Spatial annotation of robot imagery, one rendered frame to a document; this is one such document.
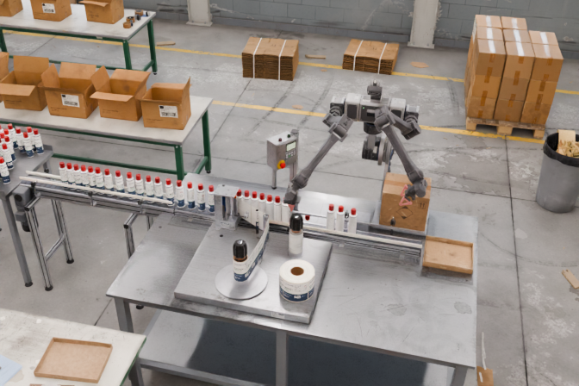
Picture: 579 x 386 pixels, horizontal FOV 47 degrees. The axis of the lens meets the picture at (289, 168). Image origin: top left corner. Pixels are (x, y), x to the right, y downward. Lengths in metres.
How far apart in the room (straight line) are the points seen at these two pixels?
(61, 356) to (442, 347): 2.02
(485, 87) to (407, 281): 3.54
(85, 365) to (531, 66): 5.18
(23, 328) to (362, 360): 2.05
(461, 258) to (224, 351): 1.62
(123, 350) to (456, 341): 1.79
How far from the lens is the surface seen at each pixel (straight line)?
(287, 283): 3.73
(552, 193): 6.29
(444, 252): 4.32
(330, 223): 4.24
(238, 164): 6.53
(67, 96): 5.90
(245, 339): 4.51
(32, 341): 3.95
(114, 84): 6.04
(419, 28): 9.34
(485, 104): 7.30
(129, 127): 5.71
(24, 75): 6.41
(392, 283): 4.05
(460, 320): 3.92
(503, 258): 5.72
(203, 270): 4.02
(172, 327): 4.63
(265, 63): 8.14
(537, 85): 7.25
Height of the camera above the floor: 3.57
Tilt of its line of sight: 33 degrees down
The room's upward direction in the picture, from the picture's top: 1 degrees clockwise
